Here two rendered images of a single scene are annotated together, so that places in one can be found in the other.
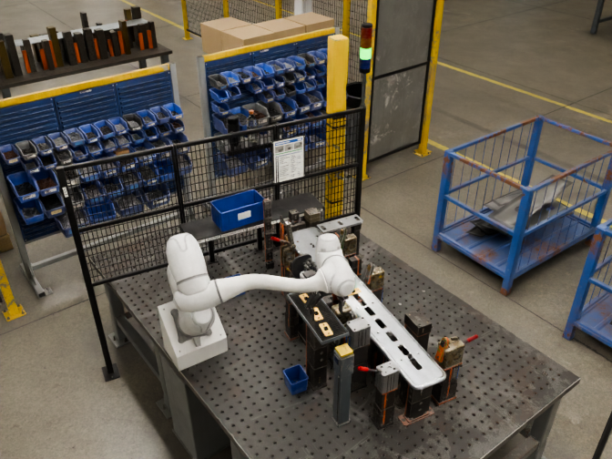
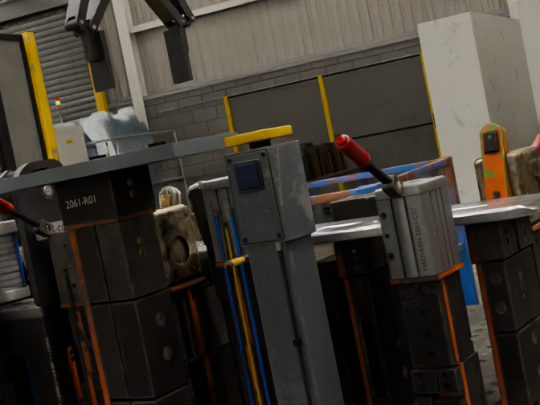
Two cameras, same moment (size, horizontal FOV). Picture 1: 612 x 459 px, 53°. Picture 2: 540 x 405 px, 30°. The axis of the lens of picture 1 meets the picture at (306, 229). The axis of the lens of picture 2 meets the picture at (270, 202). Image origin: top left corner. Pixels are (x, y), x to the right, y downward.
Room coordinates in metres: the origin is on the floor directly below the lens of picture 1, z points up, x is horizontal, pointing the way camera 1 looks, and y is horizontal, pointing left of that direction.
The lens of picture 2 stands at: (0.90, 0.43, 1.14)
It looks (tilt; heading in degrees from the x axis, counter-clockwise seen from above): 3 degrees down; 330
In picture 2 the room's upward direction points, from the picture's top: 11 degrees counter-clockwise
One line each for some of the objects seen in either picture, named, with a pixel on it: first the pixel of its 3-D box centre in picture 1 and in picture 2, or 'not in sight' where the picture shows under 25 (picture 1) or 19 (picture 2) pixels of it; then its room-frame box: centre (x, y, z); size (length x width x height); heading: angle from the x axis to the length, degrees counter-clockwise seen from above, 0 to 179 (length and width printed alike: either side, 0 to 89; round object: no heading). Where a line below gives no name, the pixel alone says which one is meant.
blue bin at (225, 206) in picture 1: (239, 209); not in sight; (3.20, 0.41, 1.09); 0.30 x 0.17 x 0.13; 121
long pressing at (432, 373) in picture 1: (356, 294); (165, 251); (2.51, -0.26, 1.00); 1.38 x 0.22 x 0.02; 26
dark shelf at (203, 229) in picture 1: (253, 217); not in sight; (3.24, 0.33, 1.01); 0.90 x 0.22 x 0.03; 116
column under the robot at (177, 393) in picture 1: (201, 397); not in sight; (2.40, 0.60, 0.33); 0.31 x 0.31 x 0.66; 37
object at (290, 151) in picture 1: (288, 158); not in sight; (3.48, 0.11, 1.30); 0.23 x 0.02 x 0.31; 116
